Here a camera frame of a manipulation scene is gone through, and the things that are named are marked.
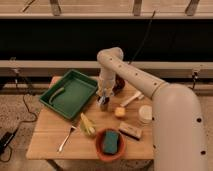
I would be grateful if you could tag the yellow sponge ball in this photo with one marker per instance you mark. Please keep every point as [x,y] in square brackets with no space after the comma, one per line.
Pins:
[120,112]

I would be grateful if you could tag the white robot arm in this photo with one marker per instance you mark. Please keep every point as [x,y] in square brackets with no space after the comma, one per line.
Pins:
[179,140]

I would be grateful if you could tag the dark brown bowl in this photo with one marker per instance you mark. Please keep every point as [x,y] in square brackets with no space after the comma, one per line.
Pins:
[119,85]

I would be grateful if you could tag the silver fork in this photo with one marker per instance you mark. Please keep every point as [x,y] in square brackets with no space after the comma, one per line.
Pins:
[66,138]

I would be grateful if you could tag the orange clay bowl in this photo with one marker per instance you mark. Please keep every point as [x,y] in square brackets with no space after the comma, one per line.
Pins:
[99,146]

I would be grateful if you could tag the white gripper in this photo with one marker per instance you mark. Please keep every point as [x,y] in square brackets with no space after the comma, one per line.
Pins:
[105,88]

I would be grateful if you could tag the black power adapter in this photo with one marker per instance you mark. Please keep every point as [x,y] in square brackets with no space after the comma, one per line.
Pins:
[6,139]

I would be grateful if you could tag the green plastic tray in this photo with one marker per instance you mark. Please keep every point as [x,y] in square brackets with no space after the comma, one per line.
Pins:
[79,89]

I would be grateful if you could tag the green bean pod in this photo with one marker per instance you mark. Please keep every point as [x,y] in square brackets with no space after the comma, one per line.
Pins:
[60,90]

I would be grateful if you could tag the white handled spatula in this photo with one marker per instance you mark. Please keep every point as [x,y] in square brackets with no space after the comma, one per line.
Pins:
[137,95]

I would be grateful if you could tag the small metal cup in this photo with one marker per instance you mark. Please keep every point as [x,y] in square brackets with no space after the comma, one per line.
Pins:
[104,105]

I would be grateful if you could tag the white round container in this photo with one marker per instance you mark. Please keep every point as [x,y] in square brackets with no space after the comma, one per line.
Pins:
[145,114]

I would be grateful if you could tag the teal sponge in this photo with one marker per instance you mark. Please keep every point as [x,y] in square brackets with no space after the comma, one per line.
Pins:
[110,143]

